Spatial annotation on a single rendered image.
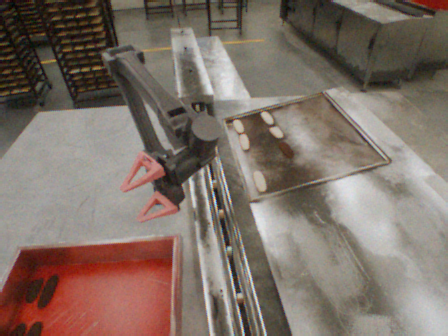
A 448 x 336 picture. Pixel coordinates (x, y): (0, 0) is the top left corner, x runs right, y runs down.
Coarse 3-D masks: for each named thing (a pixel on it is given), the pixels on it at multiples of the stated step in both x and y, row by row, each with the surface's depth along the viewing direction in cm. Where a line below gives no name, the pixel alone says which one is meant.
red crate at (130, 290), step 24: (72, 264) 83; (96, 264) 83; (120, 264) 83; (144, 264) 83; (168, 264) 82; (72, 288) 77; (96, 288) 77; (120, 288) 77; (144, 288) 77; (168, 288) 77; (24, 312) 72; (48, 312) 72; (72, 312) 72; (96, 312) 72; (120, 312) 72; (144, 312) 72; (168, 312) 72
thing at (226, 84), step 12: (216, 36) 245; (204, 48) 223; (216, 48) 222; (204, 60) 203; (216, 60) 203; (228, 60) 202; (216, 72) 187; (228, 72) 186; (216, 84) 173; (228, 84) 173; (240, 84) 172; (216, 96) 161; (228, 96) 161; (240, 96) 161
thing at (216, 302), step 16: (192, 176) 105; (192, 192) 99; (208, 208) 94; (208, 224) 89; (208, 240) 84; (208, 256) 80; (208, 272) 76; (208, 288) 73; (224, 288) 73; (208, 304) 70; (224, 304) 70; (208, 320) 67; (224, 320) 67
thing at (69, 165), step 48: (48, 144) 130; (96, 144) 129; (0, 192) 107; (48, 192) 106; (96, 192) 106; (144, 192) 105; (0, 240) 90; (48, 240) 90; (192, 240) 89; (192, 288) 77
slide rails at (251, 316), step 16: (208, 176) 107; (208, 192) 101; (224, 192) 100; (224, 208) 95; (224, 256) 81; (240, 256) 81; (224, 272) 78; (240, 272) 77; (240, 288) 74; (240, 320) 68; (256, 320) 68
